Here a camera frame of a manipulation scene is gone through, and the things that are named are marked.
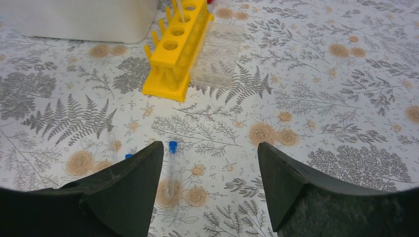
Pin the clear plastic tube rack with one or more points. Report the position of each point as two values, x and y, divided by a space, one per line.
215 63

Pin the test tube blue cap right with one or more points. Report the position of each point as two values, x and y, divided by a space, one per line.
172 155

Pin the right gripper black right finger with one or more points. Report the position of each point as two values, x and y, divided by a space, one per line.
304 202

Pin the clear plastic pipette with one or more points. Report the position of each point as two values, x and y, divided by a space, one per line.
180 9

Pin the floral patterned table mat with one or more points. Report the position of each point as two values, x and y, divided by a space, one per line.
332 83

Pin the test tube blue cap left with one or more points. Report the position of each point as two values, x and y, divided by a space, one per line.
112 146

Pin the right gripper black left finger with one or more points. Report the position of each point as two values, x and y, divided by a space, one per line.
117 201

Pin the yellow test tube rack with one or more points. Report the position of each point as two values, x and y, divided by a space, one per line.
176 49

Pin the white plastic storage bin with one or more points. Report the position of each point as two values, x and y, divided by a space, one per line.
127 21

